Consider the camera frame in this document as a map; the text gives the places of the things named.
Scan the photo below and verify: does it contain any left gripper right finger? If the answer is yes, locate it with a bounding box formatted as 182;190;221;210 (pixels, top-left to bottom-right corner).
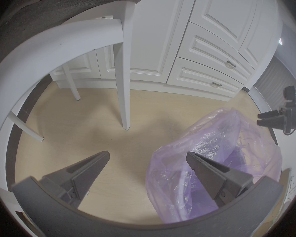
186;152;254;209

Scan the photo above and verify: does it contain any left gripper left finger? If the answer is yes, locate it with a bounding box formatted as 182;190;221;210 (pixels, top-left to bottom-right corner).
39;151;111;210

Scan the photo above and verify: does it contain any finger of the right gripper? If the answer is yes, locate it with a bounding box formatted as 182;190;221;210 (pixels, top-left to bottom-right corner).
258;110;280;119
257;116;287;128

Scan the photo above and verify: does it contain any purple plastic bag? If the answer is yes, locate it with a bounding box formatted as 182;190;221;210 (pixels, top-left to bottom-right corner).
146;108;283;224

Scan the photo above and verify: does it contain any white wardrobe with drawers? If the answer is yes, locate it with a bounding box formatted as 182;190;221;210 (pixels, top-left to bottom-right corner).
49;0;283;102

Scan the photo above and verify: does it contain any white chair with grey seat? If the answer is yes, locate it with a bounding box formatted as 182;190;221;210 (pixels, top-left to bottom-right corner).
0;0;145;222

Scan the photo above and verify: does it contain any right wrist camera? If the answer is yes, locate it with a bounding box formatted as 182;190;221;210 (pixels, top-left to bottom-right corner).
283;86;296;108

